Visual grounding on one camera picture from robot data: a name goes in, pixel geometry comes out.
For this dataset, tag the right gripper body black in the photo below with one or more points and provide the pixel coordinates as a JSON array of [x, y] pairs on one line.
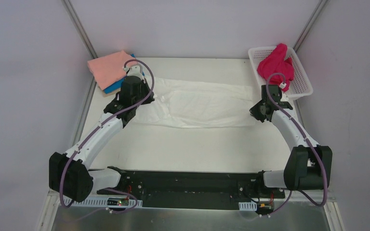
[[280, 105]]

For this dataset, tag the pink folded t shirt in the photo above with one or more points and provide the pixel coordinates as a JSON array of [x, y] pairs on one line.
[[98, 68]]

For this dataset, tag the magenta crumpled t shirt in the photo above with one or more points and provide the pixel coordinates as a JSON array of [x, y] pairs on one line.
[[276, 62]]

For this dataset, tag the left white cable duct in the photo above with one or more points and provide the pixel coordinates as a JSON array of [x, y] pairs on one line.
[[113, 201]]

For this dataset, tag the white printed t shirt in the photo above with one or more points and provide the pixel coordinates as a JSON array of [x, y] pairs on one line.
[[189, 104]]

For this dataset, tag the white plastic basket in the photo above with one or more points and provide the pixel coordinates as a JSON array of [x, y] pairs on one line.
[[299, 87]]

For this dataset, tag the right white cable duct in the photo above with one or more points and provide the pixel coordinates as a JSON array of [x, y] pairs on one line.
[[247, 206]]

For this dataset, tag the white cable duct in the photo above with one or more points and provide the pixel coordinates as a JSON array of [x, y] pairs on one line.
[[247, 206], [113, 201]]

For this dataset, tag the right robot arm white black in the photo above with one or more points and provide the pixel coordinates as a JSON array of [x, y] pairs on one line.
[[309, 164]]

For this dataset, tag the blue folded t shirt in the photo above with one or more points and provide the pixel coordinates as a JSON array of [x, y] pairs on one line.
[[114, 86]]

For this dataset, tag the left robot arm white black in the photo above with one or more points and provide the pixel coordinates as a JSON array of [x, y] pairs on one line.
[[89, 153]]

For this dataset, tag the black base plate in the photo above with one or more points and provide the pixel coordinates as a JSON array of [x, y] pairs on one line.
[[163, 189]]

